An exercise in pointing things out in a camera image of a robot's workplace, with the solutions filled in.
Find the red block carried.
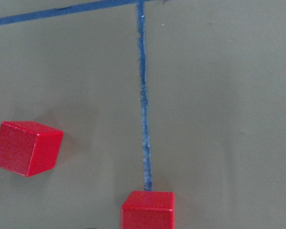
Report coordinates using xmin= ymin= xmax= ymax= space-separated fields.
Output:
xmin=120 ymin=191 xmax=175 ymax=229

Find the red block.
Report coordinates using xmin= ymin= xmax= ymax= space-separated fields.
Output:
xmin=0 ymin=121 xmax=63 ymax=177

